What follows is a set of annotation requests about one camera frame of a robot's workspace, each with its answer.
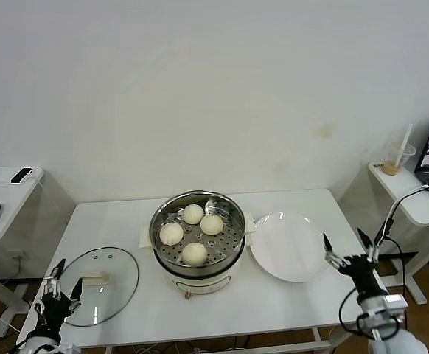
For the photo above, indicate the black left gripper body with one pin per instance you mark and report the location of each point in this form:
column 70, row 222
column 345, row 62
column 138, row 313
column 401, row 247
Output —
column 54, row 311

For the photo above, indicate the white steamed baozi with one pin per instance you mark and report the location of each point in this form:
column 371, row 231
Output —
column 193, row 214
column 194, row 253
column 211, row 225
column 171, row 233

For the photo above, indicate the black smartphone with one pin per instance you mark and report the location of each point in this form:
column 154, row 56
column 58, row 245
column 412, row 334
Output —
column 21, row 175

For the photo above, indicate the white wall socket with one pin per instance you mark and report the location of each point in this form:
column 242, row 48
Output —
column 18, row 255

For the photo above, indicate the black floor bar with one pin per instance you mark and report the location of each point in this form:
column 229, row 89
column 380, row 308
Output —
column 410, row 255
column 19, row 282

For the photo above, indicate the clear plastic drink cup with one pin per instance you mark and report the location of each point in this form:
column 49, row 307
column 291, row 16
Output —
column 391, row 167

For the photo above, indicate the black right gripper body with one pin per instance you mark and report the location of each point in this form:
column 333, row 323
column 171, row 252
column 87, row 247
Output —
column 363, row 273

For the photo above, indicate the grey-white left robot arm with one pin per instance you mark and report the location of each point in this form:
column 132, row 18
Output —
column 37, row 344

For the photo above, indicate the white table frame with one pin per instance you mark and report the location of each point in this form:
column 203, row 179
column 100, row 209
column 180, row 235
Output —
column 292, row 344

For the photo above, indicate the white side table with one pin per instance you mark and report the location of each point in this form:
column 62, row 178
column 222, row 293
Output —
column 395, row 184
column 4, row 221

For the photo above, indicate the white electric cooker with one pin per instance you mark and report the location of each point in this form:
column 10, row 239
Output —
column 199, row 285

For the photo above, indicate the perforated steel steamer basket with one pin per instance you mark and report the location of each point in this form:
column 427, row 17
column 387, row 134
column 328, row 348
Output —
column 229, row 243

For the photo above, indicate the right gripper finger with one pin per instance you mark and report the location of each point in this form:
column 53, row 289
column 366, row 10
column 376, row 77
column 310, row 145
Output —
column 369, row 249
column 328, row 249

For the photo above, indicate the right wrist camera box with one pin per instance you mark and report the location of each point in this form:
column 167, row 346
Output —
column 393, row 303

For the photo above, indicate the white round plate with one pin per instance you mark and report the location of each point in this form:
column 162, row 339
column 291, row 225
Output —
column 292, row 250

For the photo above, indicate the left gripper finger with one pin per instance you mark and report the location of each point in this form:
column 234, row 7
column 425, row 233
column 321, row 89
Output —
column 55, row 282
column 77, row 293

